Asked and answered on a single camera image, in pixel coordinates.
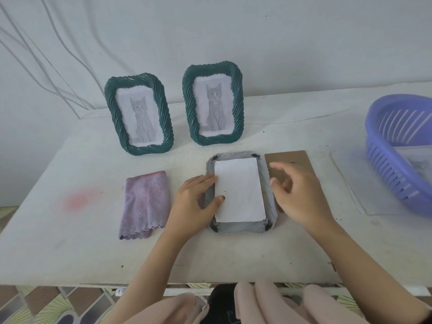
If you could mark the person's right forearm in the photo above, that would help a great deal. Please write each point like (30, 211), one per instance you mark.
(368, 276)

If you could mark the purple plastic basket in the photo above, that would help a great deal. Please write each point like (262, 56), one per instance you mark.
(371, 128)

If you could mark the person's left forearm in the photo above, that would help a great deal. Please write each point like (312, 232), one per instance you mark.
(145, 280)

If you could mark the person's right hand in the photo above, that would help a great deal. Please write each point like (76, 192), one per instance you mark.
(307, 202)

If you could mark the purple cleaning cloth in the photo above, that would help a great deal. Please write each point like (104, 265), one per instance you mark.
(145, 205)

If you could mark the person's left hand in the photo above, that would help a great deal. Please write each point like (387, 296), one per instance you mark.
(189, 212)

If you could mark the brown cardboard backing board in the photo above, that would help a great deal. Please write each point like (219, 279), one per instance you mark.
(297, 157)

